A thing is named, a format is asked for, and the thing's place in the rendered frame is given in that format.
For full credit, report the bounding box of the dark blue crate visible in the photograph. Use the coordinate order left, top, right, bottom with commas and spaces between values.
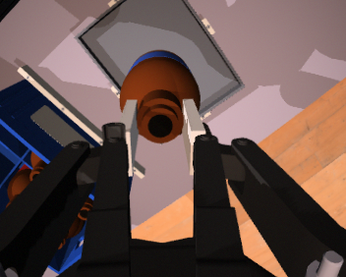
0, 79, 101, 274

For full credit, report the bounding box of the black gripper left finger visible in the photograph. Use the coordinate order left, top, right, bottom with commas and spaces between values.
0, 99, 139, 277

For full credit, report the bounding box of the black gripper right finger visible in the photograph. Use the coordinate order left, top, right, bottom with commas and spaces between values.
182, 99, 346, 277

